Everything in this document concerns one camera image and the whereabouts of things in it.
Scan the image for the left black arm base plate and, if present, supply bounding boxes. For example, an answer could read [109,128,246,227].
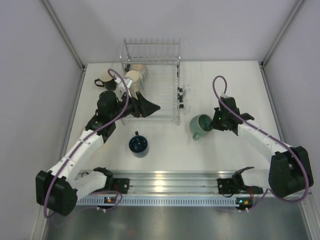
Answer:
[104,178,130,194]

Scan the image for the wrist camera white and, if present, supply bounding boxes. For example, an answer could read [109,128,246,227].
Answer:
[115,77,133,92]
[220,92,229,100]

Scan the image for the green ceramic mug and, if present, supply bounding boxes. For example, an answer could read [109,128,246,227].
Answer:
[189,114,212,141]

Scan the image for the grey slotted cable duct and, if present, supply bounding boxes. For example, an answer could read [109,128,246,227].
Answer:
[76,195,243,207]

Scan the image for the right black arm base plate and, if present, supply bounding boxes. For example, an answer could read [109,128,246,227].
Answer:
[217,178,264,196]

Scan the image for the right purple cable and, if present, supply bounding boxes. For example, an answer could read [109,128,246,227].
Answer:
[212,75,310,201]

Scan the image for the dark blue mug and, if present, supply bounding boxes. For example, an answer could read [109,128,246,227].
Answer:
[128,131,149,158]

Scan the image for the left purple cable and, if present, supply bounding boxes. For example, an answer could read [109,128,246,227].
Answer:
[43,68,131,220]

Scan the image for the black mug cream interior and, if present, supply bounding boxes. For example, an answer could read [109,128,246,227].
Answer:
[94,70,117,91]

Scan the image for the tall cream painted mug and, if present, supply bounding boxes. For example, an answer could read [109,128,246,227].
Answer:
[125,70,144,99]

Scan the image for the purple cable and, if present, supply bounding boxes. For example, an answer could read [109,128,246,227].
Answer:
[212,75,310,201]
[43,68,131,220]

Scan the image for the aluminium mounting rail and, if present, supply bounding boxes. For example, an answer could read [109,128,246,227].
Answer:
[112,170,234,196]

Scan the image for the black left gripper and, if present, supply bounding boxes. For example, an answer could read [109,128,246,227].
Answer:
[110,91,160,121]

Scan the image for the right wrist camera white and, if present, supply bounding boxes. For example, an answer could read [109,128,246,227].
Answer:
[220,92,229,100]

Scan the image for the clear acrylic dish rack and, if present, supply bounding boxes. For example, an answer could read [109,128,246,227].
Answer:
[120,38,191,126]

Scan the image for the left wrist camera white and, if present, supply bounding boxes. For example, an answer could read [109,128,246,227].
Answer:
[115,77,133,92]

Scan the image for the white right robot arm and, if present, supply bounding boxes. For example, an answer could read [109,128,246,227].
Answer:
[210,95,314,198]

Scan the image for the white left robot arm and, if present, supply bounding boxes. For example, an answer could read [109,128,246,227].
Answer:
[35,90,161,216]

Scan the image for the cream ribbed cup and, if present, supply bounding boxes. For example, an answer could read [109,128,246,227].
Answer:
[130,64,148,75]

